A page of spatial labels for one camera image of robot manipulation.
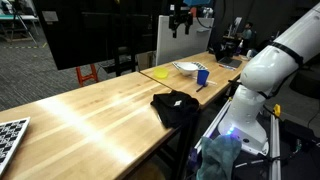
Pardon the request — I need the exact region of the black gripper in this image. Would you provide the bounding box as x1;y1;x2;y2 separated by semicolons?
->
168;0;194;39

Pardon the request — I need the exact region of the white divider board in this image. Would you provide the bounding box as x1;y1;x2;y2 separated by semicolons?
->
155;14;215;67

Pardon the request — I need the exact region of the small checkerboard sheet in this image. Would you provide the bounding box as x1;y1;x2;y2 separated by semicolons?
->
171;61;209;73

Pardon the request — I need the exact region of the cardboard box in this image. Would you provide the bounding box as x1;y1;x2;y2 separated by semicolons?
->
137;50;157;72

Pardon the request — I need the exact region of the yellow plastic bowl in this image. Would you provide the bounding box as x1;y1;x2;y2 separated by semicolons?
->
153;67;170;80

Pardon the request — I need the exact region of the grey laptop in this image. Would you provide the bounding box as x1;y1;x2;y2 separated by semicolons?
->
213;43;243;69

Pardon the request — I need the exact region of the white purple spray bottle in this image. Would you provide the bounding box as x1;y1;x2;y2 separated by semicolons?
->
235;39;245;56

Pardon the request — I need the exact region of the seated person teal shirt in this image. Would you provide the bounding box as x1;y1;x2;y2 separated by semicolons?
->
240;21;255;43

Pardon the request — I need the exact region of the black cloth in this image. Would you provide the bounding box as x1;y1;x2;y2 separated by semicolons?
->
150;89;201;130

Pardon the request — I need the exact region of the large black screen panel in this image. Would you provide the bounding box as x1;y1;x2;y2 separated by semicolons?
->
33;0;161;72

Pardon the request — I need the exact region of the orange stool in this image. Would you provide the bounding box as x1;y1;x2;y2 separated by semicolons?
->
75;63;100;88

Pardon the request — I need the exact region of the black table leg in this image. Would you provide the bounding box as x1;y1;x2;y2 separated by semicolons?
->
173;108;203;180

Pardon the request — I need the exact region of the teal cloth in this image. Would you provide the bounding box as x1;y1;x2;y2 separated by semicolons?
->
195;134;243;180

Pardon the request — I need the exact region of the grey label plate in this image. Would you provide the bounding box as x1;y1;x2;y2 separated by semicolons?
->
41;10;60;23

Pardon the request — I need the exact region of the black power box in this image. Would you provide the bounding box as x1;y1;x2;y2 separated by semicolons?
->
282;119;316;145

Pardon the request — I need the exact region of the large checkerboard board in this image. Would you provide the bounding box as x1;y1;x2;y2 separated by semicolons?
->
0;116;32;178

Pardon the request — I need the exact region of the aluminium rail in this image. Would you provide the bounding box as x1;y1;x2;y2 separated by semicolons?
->
194;98;233;155
268;111;283;180

